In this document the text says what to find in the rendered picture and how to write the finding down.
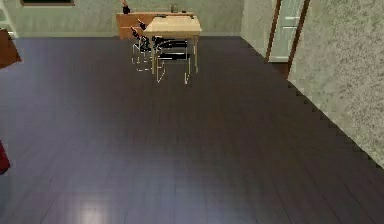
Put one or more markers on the dark red armchair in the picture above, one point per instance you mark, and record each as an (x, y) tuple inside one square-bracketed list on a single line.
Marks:
[(2, 160)]

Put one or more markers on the light wooden table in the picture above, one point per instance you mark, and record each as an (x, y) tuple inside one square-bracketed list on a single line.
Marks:
[(173, 25)]

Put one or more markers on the small green object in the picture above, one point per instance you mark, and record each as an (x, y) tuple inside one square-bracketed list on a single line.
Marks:
[(174, 8)]

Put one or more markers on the brown wooden sideboard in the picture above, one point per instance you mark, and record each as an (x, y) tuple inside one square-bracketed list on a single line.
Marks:
[(128, 21)]

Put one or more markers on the black vase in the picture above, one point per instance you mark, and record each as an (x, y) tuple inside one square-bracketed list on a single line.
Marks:
[(126, 8)]

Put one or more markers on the pale room door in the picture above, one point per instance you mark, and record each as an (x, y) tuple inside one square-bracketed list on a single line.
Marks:
[(286, 30)]

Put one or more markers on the dark framed window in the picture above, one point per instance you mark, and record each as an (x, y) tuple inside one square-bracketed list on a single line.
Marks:
[(46, 2)]

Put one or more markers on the brown wooden furniture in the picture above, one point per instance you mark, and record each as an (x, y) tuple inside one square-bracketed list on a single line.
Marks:
[(8, 50)]

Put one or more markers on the black metal-frame chair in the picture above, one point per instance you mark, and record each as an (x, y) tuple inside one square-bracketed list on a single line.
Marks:
[(141, 45), (173, 50)]

